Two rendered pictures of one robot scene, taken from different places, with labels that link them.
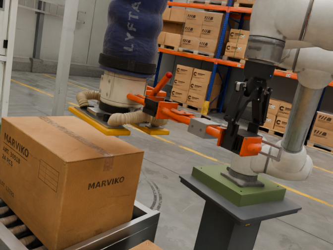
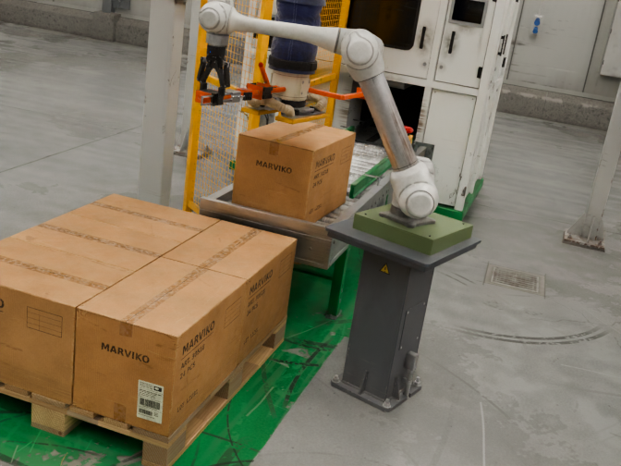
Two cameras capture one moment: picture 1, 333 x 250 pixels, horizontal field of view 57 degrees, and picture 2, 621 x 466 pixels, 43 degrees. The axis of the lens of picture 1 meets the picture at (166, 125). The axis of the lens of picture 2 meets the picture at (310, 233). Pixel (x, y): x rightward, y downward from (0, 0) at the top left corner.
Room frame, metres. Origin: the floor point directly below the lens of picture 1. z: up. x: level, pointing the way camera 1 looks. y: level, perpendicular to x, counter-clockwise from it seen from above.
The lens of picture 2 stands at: (0.19, -3.38, 1.81)
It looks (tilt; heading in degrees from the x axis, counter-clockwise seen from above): 19 degrees down; 71
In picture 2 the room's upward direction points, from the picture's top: 8 degrees clockwise
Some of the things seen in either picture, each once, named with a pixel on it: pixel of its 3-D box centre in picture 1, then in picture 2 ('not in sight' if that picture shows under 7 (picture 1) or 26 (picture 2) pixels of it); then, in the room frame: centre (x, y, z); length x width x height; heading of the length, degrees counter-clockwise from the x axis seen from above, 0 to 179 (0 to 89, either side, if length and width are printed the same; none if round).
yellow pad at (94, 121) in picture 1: (97, 116); (270, 104); (1.18, 0.27, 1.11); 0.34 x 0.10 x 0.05; 42
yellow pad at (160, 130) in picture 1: (137, 117); (303, 113); (1.31, 0.13, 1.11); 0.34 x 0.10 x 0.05; 42
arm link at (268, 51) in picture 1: (263, 51); (217, 38); (0.80, -0.20, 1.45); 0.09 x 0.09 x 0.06
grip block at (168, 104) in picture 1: (160, 107); (259, 91); (1.06, 0.03, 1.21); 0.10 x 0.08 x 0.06; 132
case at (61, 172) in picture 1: (66, 172); (295, 170); (1.40, 0.43, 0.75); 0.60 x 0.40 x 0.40; 51
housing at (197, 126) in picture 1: (203, 128); (229, 95); (0.90, -0.11, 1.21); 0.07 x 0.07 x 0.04; 42
